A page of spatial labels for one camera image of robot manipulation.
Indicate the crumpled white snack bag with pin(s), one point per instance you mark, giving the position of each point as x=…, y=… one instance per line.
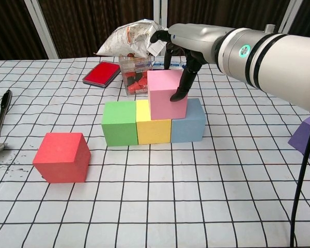
x=129, y=38

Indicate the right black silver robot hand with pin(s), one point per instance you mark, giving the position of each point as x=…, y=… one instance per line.
x=196, y=38

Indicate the red ink pad case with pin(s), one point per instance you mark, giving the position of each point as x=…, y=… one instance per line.
x=102, y=73

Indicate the yellow foam cube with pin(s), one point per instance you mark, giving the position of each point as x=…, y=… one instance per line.
x=153, y=131

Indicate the red foam cube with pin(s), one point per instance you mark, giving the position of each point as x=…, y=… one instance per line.
x=59, y=160

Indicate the light blue foam cube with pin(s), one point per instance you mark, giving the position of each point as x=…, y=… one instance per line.
x=187, y=129

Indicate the purple foam cube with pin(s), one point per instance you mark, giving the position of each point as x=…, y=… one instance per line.
x=301, y=142

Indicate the green foam cube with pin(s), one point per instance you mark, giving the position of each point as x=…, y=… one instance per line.
x=118, y=124

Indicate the clear box red pieces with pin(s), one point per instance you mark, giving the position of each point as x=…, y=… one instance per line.
x=133, y=77

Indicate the blue white wrapped packet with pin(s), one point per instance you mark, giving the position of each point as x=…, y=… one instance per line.
x=157, y=65

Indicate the pink foam cube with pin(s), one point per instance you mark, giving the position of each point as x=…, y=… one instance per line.
x=162, y=98

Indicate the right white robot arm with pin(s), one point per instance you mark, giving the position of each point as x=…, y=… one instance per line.
x=279, y=67

